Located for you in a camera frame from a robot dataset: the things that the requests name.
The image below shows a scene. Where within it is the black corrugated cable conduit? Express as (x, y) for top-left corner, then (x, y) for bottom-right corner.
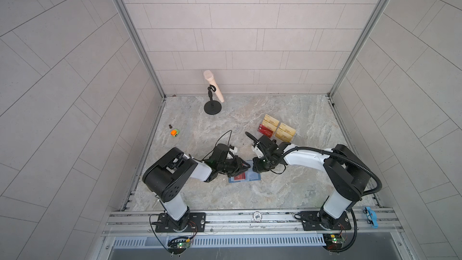
(244, 131), (383, 254)

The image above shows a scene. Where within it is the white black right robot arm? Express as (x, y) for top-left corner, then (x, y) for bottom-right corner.
(246, 133), (383, 230)

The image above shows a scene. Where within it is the blue clip on rail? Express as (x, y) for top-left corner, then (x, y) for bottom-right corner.
(363, 207), (379, 229)

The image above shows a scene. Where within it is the aluminium mounting rail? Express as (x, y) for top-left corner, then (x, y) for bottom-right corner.
(102, 207), (404, 237)

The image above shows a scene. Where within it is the green circuit board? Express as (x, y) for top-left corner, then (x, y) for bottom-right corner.
(322, 234), (345, 250)
(167, 237), (193, 255)

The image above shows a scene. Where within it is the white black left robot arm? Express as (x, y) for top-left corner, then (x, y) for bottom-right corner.
(142, 143), (251, 232)

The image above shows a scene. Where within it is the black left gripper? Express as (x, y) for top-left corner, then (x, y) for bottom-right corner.
(215, 156), (251, 178)

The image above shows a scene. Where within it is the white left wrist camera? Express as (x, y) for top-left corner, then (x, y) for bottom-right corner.
(229, 145), (238, 155)

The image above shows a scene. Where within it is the cream microphone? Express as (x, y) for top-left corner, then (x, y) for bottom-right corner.
(203, 70), (225, 103)

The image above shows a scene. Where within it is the red vip card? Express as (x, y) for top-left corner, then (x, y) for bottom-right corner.
(231, 173), (246, 182)
(258, 124), (273, 138)

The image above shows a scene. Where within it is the black microphone stand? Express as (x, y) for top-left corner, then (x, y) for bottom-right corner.
(204, 84), (222, 115)

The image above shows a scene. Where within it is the green orange toy truck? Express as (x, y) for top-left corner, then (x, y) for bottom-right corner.
(170, 129), (180, 137)

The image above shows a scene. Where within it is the right green circuit board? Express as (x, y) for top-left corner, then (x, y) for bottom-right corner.
(322, 234), (345, 250)

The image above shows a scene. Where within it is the left green circuit board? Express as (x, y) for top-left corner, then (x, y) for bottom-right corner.
(167, 237), (193, 255)

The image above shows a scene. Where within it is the clear acrylic card tray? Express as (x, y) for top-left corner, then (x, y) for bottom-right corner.
(258, 114), (297, 142)

